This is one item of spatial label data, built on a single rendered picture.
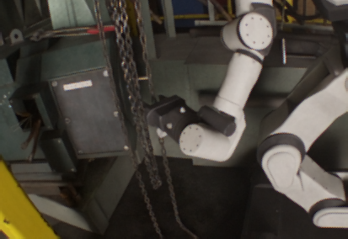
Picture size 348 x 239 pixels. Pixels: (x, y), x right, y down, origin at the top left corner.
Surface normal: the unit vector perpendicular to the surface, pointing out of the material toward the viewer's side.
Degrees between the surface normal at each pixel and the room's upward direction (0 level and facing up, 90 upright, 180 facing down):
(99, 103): 90
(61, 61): 45
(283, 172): 90
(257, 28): 68
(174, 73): 90
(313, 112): 90
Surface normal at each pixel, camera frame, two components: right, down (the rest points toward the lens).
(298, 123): -0.31, 0.51
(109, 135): 0.07, 0.49
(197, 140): -0.70, -0.30
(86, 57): -0.04, -0.26
